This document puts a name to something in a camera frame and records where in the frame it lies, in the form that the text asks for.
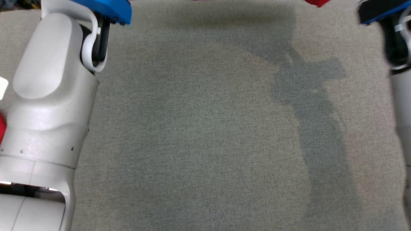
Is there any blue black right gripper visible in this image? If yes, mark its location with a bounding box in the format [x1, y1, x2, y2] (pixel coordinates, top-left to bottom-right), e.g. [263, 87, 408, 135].
[357, 0, 411, 26]

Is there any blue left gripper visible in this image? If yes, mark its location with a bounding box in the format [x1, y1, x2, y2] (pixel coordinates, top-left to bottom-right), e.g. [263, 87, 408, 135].
[69, 0, 132, 26]

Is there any red shirt with white sleeves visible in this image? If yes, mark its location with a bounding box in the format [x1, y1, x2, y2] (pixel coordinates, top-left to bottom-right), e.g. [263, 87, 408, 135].
[303, 0, 331, 7]

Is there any red and white garment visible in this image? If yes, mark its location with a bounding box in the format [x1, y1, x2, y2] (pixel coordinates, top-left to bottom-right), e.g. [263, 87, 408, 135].
[0, 112, 7, 143]

